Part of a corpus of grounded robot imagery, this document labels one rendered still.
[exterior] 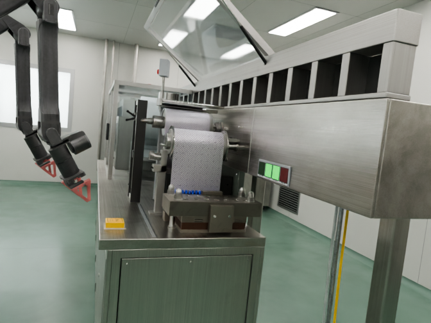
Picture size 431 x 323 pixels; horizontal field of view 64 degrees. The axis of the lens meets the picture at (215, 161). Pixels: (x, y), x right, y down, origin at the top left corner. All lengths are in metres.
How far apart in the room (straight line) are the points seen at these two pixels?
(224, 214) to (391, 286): 0.64
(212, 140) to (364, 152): 0.81
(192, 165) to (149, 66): 5.73
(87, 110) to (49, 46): 5.86
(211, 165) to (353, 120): 0.78
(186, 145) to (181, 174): 0.13
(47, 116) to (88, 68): 5.94
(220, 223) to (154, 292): 0.36
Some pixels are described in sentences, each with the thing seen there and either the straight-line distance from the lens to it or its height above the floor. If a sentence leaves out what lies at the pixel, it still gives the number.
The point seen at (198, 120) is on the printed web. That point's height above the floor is 1.36.
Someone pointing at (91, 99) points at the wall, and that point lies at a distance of 7.07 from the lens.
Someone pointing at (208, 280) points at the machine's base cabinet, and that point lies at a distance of 1.46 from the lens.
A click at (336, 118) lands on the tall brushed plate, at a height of 1.39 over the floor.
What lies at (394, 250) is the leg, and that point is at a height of 1.03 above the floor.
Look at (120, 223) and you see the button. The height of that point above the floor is 0.92.
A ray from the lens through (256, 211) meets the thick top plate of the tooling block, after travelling 1.50.
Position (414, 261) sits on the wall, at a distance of 3.98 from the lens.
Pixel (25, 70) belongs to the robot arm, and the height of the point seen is 1.50.
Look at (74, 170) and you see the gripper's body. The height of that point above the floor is 1.14.
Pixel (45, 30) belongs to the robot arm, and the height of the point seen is 1.57.
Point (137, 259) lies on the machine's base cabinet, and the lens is 1.36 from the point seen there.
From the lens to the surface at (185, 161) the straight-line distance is 1.56.
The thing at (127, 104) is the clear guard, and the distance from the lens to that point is 2.55.
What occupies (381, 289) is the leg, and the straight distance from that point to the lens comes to 1.18.
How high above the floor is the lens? 1.32
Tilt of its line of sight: 5 degrees down
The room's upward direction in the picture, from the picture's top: 6 degrees clockwise
